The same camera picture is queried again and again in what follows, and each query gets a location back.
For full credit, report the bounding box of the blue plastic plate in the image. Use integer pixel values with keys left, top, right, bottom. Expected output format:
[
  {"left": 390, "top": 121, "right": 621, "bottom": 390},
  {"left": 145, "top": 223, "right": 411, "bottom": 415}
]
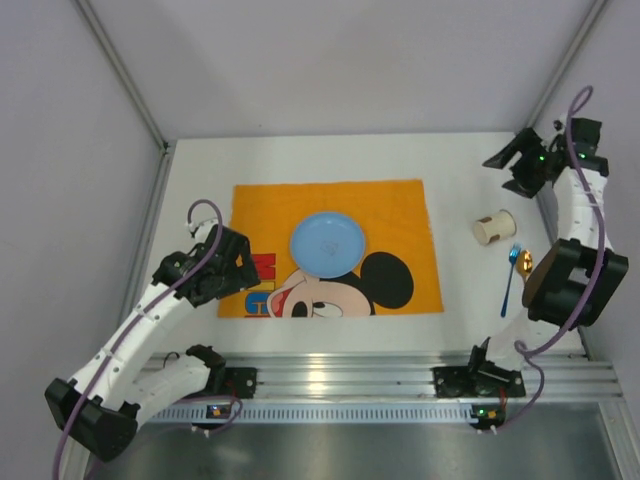
[{"left": 289, "top": 212, "right": 366, "bottom": 279}]

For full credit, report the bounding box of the orange cartoon mouse placemat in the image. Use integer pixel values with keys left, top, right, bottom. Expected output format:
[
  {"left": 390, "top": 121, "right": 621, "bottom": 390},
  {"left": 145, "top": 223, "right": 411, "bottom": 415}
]
[{"left": 218, "top": 180, "right": 444, "bottom": 318}]

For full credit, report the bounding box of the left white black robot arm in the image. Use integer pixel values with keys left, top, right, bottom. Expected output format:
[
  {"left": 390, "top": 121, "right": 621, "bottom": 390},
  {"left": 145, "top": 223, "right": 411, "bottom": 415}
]
[{"left": 45, "top": 222, "right": 260, "bottom": 462}]

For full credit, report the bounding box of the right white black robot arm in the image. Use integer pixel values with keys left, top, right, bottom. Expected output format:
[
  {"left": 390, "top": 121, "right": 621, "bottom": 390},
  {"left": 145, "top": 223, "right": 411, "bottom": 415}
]
[{"left": 466, "top": 118, "right": 629, "bottom": 387}]

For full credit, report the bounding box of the paper cup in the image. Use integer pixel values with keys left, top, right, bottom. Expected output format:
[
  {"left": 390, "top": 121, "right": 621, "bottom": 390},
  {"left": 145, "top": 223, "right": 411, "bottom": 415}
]
[{"left": 472, "top": 209, "right": 517, "bottom": 246}]

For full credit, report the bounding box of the blue metallic fork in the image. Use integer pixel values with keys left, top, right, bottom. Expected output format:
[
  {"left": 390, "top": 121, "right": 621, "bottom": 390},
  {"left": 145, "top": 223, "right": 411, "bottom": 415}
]
[{"left": 500, "top": 243, "right": 522, "bottom": 318}]

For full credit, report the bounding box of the gold spoon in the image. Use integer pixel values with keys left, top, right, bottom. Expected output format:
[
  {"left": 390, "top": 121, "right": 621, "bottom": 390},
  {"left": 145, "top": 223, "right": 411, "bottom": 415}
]
[{"left": 516, "top": 250, "right": 534, "bottom": 283}]

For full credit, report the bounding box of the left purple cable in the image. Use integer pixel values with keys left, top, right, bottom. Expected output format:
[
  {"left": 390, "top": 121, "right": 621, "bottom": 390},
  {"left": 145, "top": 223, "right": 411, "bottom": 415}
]
[{"left": 52, "top": 198, "right": 244, "bottom": 480}]

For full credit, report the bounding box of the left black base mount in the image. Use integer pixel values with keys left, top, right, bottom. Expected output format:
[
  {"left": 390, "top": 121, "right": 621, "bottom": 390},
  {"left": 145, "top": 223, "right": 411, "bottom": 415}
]
[{"left": 219, "top": 367, "right": 258, "bottom": 400}]

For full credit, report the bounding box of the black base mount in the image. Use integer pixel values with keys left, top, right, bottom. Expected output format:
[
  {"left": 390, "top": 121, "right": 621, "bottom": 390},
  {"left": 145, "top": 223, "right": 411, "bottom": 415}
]
[
  {"left": 432, "top": 366, "right": 526, "bottom": 399},
  {"left": 219, "top": 367, "right": 258, "bottom": 400}
]

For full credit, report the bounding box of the left aluminium frame post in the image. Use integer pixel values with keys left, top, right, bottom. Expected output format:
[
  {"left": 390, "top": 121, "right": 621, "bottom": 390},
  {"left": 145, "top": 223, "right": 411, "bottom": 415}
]
[{"left": 71, "top": 0, "right": 169, "bottom": 153}]

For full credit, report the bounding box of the aluminium frame post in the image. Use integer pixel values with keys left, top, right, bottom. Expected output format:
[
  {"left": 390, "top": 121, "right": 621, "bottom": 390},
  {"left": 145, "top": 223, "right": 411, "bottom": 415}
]
[
  {"left": 521, "top": 0, "right": 612, "bottom": 128},
  {"left": 71, "top": 0, "right": 169, "bottom": 153}
]

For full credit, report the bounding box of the slotted cable duct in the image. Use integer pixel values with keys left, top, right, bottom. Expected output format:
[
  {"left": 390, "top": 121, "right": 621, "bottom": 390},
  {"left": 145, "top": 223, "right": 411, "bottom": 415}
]
[{"left": 151, "top": 402, "right": 504, "bottom": 425}]

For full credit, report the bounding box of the right aluminium frame post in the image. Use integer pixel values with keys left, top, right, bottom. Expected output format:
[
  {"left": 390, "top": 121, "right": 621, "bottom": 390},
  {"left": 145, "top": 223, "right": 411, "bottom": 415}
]
[{"left": 521, "top": 0, "right": 612, "bottom": 128}]

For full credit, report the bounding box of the aluminium rail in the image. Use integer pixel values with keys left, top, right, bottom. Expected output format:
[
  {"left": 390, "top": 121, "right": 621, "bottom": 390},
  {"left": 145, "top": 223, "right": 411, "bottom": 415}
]
[{"left": 226, "top": 353, "right": 623, "bottom": 403}]

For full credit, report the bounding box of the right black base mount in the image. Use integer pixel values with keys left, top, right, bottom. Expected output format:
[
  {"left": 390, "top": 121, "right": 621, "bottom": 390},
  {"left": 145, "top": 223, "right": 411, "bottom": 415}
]
[{"left": 432, "top": 366, "right": 526, "bottom": 399}]

